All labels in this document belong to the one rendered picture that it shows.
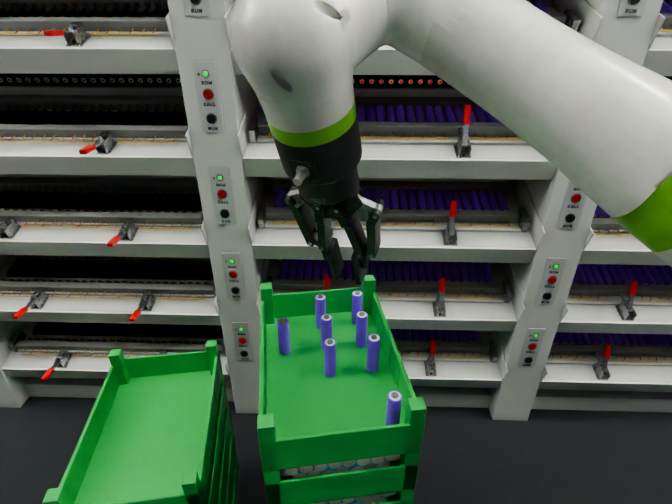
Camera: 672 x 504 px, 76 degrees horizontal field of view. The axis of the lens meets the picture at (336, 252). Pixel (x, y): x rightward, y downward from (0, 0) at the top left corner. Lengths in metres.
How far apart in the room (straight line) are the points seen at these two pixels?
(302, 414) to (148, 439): 0.33
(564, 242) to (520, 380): 0.40
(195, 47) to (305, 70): 0.49
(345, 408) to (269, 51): 0.47
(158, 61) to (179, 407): 0.63
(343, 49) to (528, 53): 0.15
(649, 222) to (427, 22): 0.25
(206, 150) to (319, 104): 0.50
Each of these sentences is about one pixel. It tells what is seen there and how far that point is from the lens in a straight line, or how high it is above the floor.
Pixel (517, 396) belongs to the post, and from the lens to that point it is 1.28.
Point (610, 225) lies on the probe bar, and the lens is 1.10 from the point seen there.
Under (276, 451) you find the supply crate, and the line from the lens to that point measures 0.57.
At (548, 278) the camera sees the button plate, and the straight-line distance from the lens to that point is 1.05.
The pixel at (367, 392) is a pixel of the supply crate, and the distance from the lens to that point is 0.67.
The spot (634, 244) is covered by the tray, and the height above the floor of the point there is 0.54.
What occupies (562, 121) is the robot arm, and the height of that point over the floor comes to 0.89.
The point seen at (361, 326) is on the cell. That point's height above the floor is 0.53.
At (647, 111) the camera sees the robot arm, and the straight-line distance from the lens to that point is 0.41.
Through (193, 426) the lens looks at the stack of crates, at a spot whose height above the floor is 0.32.
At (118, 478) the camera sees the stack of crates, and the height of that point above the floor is 0.32.
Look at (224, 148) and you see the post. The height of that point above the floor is 0.74.
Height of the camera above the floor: 0.98
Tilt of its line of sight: 30 degrees down
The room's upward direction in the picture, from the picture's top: straight up
